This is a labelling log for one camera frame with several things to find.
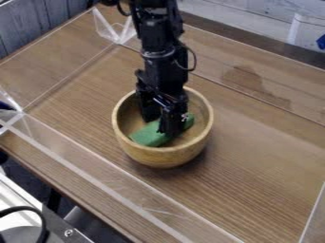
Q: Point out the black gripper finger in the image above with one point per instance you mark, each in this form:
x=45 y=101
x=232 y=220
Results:
x=173 y=117
x=148 y=107

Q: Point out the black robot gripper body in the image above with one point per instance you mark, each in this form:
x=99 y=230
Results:
x=164 y=75

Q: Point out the green rectangular block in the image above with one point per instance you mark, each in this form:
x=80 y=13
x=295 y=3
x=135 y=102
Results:
x=148 y=136

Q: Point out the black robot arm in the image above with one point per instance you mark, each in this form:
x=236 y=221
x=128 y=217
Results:
x=157 y=24

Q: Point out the brown wooden bowl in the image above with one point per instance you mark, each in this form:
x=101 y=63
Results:
x=179 y=150

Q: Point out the white container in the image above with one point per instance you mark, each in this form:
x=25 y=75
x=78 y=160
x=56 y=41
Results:
x=306 y=29

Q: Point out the blue object at edge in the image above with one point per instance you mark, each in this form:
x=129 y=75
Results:
x=319 y=42

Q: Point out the clear acrylic corner bracket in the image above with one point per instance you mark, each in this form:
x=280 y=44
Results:
x=117 y=33

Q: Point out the clear acrylic front wall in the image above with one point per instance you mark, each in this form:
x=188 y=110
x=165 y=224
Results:
x=143 y=200

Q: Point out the grey metal bracket with screw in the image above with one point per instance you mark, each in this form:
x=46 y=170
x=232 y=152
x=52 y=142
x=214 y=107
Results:
x=60 y=231

